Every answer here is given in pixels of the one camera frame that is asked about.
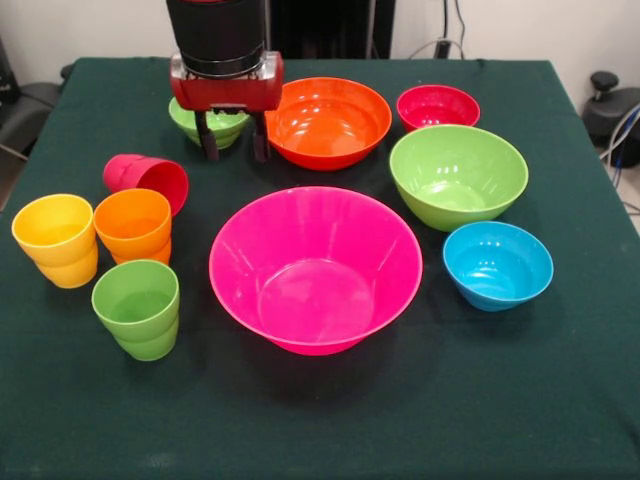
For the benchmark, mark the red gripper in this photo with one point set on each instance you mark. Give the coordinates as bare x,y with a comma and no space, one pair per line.
230,95

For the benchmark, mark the red cup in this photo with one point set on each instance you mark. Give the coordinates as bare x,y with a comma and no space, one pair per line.
162,182

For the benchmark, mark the orange cup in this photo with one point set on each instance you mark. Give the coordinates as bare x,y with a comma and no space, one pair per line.
132,225

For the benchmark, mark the large pink bowl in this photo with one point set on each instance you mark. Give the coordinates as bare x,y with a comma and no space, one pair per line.
315,280

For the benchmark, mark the yellow cup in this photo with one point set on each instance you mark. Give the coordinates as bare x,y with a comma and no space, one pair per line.
55,240

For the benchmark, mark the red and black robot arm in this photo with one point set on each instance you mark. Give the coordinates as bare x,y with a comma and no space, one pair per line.
215,30

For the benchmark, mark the small green bowl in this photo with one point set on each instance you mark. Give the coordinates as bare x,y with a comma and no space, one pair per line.
230,127

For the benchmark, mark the large orange bowl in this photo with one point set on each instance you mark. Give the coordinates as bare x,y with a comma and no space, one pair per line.
335,125

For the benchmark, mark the green cup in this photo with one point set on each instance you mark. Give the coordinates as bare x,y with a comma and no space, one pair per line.
135,310

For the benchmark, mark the small red bowl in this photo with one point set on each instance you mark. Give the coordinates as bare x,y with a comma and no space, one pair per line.
437,107

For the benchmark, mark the black office chair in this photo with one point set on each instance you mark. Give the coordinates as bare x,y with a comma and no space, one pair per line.
30,107

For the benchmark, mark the large green bowl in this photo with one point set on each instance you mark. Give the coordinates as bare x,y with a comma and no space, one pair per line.
455,170

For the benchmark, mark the black power plug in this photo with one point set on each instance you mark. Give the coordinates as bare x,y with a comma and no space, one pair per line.
443,49

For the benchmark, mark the dark green tablecloth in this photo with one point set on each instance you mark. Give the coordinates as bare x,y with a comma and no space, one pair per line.
320,410

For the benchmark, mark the small blue bowl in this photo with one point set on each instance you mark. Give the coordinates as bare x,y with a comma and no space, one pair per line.
495,270

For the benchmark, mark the black stand with knob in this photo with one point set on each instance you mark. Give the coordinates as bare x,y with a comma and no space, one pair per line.
607,107

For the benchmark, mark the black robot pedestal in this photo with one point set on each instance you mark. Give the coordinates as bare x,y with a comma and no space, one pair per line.
330,25

